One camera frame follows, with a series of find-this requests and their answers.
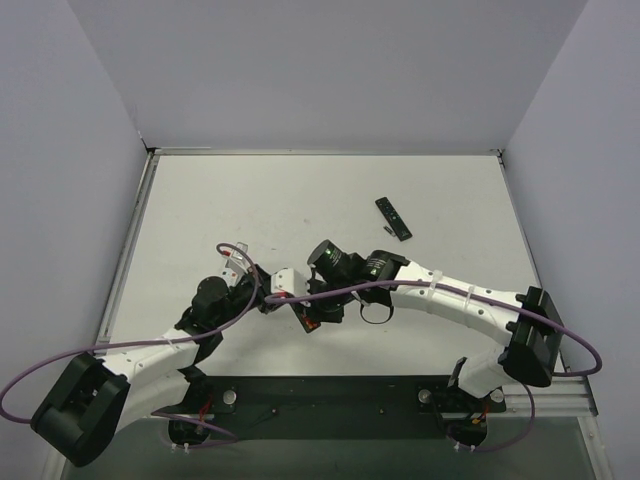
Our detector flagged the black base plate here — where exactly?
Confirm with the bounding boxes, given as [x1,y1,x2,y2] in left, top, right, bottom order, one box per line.
[166,375,506,440]

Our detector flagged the aluminium front rail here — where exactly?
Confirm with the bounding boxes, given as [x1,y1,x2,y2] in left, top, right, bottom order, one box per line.
[503,378,598,418]

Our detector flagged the purple cable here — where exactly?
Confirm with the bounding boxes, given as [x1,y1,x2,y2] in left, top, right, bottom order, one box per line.
[0,242,260,449]
[263,279,602,454]

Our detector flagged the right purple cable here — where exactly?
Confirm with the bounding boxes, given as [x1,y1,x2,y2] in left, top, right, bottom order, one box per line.
[263,279,602,454]

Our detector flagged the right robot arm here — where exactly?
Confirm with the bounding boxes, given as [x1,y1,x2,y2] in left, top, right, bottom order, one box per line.
[303,240,562,399]

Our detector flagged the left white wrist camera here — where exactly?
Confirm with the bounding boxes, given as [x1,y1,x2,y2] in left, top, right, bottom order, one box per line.
[216,242,250,269]

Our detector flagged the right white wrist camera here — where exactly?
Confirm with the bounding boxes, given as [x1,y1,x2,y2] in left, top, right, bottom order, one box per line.
[270,268,308,297]

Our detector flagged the white remote control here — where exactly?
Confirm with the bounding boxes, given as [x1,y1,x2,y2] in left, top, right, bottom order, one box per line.
[220,260,243,288]

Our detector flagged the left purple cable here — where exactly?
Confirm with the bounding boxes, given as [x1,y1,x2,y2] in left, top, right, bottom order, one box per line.
[0,242,260,449]

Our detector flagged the red orange battery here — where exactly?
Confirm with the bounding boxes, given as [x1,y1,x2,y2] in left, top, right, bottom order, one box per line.
[304,320,320,333]

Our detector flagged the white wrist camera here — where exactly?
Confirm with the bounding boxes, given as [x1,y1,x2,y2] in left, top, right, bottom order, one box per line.
[270,268,308,297]
[216,242,250,269]

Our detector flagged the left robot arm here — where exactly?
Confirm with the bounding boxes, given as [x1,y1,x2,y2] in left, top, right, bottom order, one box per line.
[30,266,271,467]

